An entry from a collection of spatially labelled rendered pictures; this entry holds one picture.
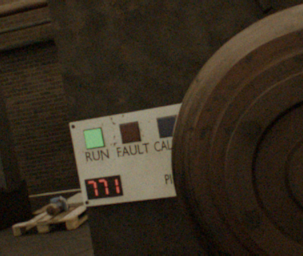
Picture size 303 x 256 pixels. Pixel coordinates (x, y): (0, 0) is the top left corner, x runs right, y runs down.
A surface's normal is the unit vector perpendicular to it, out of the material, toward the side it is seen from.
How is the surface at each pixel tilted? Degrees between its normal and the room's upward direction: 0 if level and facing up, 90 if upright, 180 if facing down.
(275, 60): 31
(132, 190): 90
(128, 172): 90
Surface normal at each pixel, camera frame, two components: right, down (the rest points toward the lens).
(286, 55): -0.43, -0.80
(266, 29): -0.26, 0.10
